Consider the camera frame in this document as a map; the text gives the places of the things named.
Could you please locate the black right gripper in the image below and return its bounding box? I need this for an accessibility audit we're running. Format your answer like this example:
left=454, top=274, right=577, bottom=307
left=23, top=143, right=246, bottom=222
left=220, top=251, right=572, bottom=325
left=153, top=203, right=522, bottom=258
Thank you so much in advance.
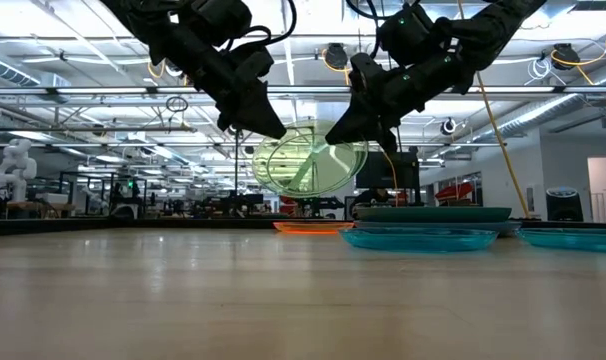
left=324, top=49, right=477, bottom=156

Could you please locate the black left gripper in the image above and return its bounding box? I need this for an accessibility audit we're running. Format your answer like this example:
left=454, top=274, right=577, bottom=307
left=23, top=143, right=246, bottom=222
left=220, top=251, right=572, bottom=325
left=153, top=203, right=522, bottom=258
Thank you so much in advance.
left=168, top=35, right=288, bottom=141

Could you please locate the small green transparent plate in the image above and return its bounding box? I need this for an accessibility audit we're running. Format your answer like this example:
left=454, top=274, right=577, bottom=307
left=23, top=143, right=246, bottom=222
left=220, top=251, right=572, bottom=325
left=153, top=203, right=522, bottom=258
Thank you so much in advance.
left=251, top=118, right=370, bottom=199

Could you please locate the large teal plastic plate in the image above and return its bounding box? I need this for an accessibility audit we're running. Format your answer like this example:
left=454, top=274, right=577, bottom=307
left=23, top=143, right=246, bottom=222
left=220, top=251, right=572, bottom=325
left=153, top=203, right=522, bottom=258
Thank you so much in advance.
left=354, top=205, right=514, bottom=224

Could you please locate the cyan transparent plate patterned print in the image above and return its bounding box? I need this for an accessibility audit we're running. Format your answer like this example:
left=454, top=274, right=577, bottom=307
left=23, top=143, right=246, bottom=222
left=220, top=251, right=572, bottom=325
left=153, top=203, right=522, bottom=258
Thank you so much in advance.
left=338, top=227, right=500, bottom=254

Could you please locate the black monitor screen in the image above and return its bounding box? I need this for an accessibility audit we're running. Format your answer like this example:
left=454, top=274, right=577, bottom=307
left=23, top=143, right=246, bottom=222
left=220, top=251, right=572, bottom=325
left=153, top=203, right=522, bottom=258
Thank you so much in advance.
left=354, top=149, right=422, bottom=191

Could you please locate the thin black pole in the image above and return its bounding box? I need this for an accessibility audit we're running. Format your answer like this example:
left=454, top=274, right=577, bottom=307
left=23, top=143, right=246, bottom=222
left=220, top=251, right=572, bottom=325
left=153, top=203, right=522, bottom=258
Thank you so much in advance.
left=232, top=128, right=240, bottom=214

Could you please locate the red object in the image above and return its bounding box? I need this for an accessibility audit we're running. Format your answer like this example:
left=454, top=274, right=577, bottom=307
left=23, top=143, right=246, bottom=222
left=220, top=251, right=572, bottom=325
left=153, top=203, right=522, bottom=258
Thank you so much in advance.
left=434, top=181, right=475, bottom=202

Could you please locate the small orange transparent plate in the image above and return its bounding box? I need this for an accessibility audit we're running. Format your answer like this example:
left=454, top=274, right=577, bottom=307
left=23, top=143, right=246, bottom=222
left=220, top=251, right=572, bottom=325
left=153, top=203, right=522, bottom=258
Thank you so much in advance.
left=272, top=220, right=356, bottom=236

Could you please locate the black round bin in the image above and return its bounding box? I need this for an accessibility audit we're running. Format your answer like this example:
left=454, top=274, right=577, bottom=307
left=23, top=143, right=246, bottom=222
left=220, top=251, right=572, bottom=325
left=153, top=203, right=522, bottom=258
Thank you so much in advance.
left=545, top=186, right=585, bottom=223

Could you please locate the cyan transparent plate blue stripe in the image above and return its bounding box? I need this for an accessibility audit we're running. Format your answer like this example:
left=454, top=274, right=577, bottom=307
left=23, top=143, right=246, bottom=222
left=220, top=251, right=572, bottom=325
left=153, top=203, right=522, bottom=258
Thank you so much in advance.
left=514, top=227, right=606, bottom=254

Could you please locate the white door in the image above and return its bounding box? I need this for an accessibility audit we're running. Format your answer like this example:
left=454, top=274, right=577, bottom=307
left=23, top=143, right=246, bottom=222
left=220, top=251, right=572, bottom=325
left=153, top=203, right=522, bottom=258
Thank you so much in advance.
left=586, top=156, right=606, bottom=224

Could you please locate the wooden bench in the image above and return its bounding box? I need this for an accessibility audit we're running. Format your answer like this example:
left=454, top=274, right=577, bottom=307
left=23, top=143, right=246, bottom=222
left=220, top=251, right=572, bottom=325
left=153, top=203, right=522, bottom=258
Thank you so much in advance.
left=0, top=200, right=77, bottom=220

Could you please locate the long yellow cable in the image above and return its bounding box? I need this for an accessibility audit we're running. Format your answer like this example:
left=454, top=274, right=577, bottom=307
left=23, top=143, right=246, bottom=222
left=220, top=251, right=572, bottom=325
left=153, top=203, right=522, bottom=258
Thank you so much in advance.
left=474, top=69, right=533, bottom=220

